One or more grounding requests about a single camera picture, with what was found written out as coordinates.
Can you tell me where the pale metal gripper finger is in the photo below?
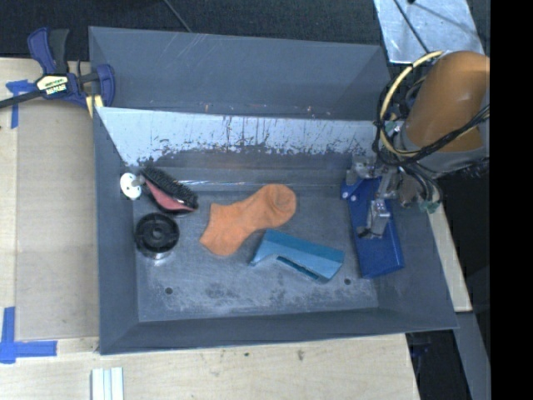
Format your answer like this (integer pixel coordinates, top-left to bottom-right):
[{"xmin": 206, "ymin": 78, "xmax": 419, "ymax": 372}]
[
  {"xmin": 345, "ymin": 157, "xmax": 375, "ymax": 185},
  {"xmin": 358, "ymin": 201, "xmax": 392, "ymax": 238}
]

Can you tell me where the dark blue flat box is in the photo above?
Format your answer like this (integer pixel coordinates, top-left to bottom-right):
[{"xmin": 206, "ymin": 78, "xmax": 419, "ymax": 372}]
[{"xmin": 340, "ymin": 176, "xmax": 406, "ymax": 280}]

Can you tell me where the orange sock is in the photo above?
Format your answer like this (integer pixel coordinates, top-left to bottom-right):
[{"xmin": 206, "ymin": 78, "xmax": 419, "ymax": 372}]
[{"xmin": 198, "ymin": 183, "xmax": 298, "ymax": 258}]

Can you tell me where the grey metal bin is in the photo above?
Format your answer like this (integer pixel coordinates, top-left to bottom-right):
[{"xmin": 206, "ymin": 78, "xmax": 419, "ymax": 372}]
[{"xmin": 87, "ymin": 26, "xmax": 460, "ymax": 356}]

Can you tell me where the black bristle brush red back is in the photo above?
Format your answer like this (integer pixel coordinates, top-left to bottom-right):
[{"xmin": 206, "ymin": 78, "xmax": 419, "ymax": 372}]
[{"xmin": 140, "ymin": 164, "xmax": 200, "ymax": 216}]

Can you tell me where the black round spool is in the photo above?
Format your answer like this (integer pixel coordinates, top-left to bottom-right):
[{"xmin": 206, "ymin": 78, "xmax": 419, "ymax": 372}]
[{"xmin": 133, "ymin": 212, "xmax": 182, "ymax": 255}]

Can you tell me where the small white round knob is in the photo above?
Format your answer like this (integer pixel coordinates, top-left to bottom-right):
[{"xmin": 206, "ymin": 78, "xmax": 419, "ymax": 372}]
[{"xmin": 119, "ymin": 172, "xmax": 147, "ymax": 202}]

